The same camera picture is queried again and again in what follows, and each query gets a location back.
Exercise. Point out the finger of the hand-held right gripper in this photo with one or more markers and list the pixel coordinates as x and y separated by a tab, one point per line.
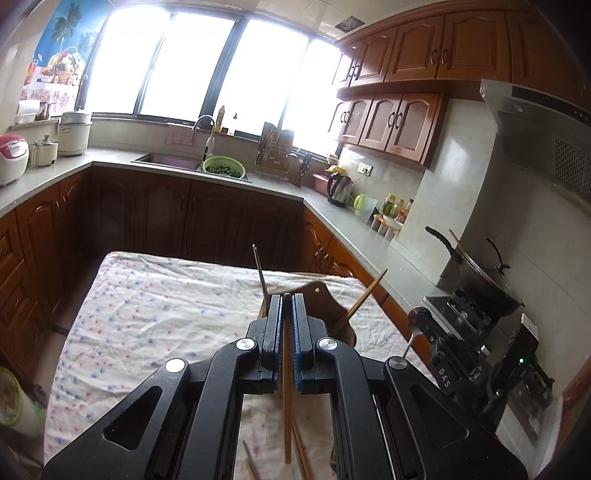
422	321

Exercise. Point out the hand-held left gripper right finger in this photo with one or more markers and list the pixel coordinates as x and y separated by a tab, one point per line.
298	341

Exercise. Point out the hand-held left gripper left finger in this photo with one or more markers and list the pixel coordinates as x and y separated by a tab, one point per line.
276	332

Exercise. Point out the metal spoon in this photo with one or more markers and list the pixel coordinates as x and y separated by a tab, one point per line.
411	344

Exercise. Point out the wooden utensil holder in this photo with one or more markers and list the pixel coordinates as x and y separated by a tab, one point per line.
323	304

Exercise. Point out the wooden chopstick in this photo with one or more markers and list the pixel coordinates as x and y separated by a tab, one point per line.
287	415
304	454
362	300

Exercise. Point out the black wok with lid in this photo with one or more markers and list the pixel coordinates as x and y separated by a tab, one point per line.
480	281

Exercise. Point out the group of condiment jars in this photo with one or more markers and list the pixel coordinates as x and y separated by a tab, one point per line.
392	214

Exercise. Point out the floral white tablecloth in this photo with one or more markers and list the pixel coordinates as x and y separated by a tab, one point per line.
152	314

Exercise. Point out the metal chopstick pair centre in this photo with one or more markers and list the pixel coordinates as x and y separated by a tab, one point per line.
251	461

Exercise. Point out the green cup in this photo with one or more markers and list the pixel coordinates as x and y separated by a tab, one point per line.
362	205

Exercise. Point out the steel electric kettle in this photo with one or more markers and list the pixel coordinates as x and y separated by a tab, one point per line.
340	189

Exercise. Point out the pink plastic container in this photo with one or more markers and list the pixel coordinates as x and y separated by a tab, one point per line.
322	183

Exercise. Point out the wooden lower cabinets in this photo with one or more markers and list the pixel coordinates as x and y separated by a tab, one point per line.
161	217

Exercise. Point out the wooden cabinets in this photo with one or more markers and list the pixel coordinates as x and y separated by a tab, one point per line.
415	78
161	217

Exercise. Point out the green colander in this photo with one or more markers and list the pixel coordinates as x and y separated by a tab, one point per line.
222	167

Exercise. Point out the dish rack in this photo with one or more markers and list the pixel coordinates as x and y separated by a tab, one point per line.
277	152

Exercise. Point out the kitchen sink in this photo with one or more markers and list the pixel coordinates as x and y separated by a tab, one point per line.
171	161

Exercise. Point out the metal sink faucet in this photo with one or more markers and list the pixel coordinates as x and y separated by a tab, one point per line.
210	138

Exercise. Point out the steel range hood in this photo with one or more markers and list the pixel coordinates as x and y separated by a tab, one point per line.
540	143

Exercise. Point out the pink dish cloth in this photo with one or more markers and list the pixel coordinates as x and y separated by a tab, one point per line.
179	136

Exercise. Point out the yellow bottle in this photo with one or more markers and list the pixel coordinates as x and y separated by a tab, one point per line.
220	119

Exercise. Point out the wooden upper cabinets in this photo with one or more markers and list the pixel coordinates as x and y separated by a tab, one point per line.
415	78

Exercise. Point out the green rimmed bowl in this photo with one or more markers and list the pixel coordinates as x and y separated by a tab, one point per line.
16	401

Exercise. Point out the kitchen window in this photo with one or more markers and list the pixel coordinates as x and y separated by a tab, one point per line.
207	69

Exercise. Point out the large white electric pot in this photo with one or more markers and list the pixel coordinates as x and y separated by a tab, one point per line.
75	134

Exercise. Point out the small white electric cooker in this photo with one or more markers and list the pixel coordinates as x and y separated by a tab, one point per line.
44	151

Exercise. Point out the pink white rice cooker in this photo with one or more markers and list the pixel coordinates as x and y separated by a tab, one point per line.
11	159

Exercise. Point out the paper towel roll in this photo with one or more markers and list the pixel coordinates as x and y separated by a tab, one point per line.
27	111

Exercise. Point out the white wall outlet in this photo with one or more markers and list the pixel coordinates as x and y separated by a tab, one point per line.
365	169

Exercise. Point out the tropical fruit wall poster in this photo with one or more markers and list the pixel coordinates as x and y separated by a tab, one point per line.
57	46

